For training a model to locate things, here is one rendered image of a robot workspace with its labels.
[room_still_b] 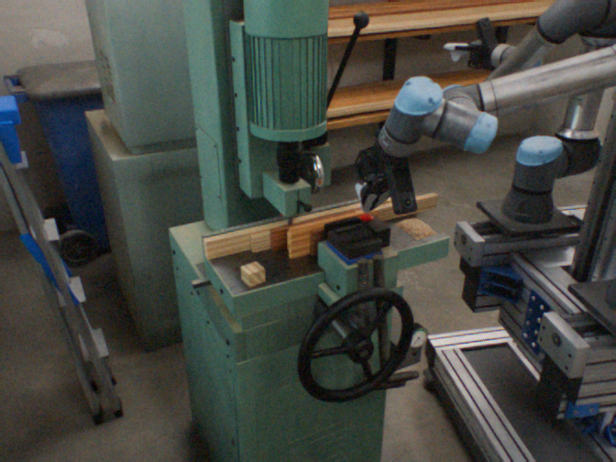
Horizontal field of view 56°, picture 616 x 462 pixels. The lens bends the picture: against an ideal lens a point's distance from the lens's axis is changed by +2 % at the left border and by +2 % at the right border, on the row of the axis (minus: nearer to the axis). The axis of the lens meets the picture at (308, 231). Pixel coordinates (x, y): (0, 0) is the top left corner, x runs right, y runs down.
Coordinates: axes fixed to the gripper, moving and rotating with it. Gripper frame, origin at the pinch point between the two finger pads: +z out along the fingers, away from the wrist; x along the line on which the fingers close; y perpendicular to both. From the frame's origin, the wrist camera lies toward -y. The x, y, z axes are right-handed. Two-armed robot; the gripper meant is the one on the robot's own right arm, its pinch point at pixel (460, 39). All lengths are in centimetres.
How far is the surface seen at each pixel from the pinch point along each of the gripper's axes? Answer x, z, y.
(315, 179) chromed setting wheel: -84, -46, 10
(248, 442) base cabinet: -122, -71, 63
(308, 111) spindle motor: -91, -63, -15
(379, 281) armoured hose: -87, -82, 21
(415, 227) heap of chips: -65, -64, 24
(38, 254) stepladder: -158, 2, 31
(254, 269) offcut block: -111, -68, 15
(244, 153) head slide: -101, -43, -1
